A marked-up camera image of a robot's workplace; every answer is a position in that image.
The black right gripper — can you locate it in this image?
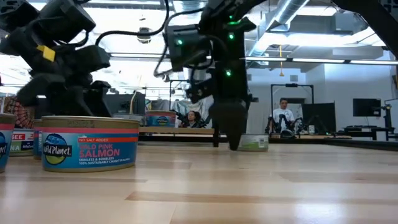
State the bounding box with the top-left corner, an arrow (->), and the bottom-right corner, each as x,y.
186,27 -> 259,152

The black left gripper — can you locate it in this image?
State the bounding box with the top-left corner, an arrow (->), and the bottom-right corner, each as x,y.
0,27 -> 112,118

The person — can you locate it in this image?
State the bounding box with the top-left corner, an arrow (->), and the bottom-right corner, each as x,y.
272,98 -> 296,133
183,110 -> 203,129

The yellow tape piece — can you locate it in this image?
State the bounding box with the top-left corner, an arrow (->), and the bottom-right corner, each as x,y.
36,45 -> 56,62

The red patterned tapestry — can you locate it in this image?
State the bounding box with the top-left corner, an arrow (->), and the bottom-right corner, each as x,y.
2,96 -> 35,130

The grey hanging cloth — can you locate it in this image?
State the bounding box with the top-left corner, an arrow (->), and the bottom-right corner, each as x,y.
151,99 -> 171,112

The large ceiling light panel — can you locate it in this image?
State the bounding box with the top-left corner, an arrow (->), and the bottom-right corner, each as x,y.
257,32 -> 386,48

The black desk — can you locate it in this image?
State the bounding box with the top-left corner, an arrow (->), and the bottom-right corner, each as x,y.
337,124 -> 398,141

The small ceiling light panel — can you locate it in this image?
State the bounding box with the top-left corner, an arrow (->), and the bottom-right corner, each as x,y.
297,6 -> 338,17

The black equipment stand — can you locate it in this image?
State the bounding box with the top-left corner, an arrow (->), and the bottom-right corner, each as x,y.
382,98 -> 398,141

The wooden shelf with black frame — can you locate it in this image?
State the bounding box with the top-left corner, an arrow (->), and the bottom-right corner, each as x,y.
138,119 -> 233,147

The pale yellow cable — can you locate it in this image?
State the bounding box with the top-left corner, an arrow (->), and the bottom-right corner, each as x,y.
129,90 -> 138,114

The yellow hanging cord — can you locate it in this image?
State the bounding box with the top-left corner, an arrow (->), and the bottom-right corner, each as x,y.
278,45 -> 285,78

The black left camera cable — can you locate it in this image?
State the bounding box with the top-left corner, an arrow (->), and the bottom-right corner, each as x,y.
95,0 -> 171,46

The black camera cable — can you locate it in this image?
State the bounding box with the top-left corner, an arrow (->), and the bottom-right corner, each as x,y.
154,7 -> 218,78
95,0 -> 171,46

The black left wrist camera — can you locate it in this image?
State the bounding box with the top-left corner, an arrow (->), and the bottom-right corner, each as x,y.
37,0 -> 96,34

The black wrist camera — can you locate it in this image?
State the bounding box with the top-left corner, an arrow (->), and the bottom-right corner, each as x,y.
37,0 -> 96,34
164,24 -> 212,73

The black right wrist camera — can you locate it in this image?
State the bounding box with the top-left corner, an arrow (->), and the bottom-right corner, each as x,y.
164,24 -> 212,73

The black table edge frame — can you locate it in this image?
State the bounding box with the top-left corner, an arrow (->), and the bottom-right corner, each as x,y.
138,136 -> 398,153

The black right camera cable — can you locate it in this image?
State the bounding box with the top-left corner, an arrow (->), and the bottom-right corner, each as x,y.
154,7 -> 218,78

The black wall monitor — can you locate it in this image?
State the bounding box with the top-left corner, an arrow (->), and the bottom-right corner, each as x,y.
353,98 -> 382,118

